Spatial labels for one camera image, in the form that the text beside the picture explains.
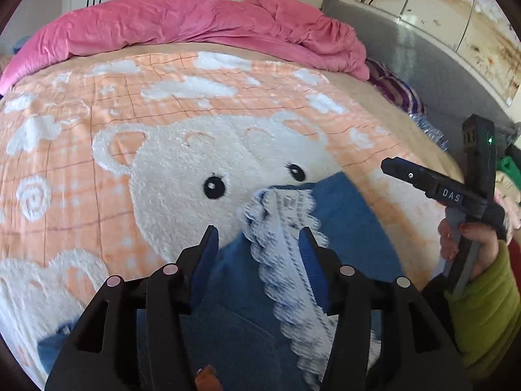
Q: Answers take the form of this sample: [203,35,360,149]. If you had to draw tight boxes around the tree mural wardrobe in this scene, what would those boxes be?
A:
[354,0,521,109]

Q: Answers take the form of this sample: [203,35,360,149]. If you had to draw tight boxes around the person's right hand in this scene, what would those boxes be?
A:
[439,218,500,283]

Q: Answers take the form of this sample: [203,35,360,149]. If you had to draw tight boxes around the purple striped cloth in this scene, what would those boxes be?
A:
[366,59,426,115]

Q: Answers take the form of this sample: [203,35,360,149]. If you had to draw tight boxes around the bed with beige sheet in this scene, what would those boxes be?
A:
[0,45,467,184]

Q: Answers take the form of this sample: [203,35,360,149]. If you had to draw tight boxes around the pale clothes pile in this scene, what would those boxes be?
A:
[494,171,521,229]

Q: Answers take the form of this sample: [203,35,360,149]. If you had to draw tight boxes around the blue denim pants lace hem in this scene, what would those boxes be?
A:
[36,171,408,391]

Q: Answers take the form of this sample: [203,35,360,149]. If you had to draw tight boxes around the grey padded headboard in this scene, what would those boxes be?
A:
[319,0,521,164]

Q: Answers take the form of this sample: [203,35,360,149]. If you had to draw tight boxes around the green cloth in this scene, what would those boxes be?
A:
[499,157,521,177]

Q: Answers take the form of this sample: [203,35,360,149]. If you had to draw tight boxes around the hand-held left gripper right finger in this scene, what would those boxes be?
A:
[298,227,473,391]

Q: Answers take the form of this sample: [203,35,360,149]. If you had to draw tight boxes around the pink duvet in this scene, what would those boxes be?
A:
[0,0,370,94]

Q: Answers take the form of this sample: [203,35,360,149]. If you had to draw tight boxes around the blue white patterned cloth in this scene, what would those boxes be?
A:
[411,114,449,152]

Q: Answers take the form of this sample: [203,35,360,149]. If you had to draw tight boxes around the peach bear printed blanket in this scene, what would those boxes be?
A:
[0,51,465,391]

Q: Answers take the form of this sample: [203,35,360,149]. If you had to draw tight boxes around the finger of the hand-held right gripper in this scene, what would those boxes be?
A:
[380,157,432,196]

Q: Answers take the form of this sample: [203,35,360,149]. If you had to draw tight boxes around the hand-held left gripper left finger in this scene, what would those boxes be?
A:
[45,225,221,391]

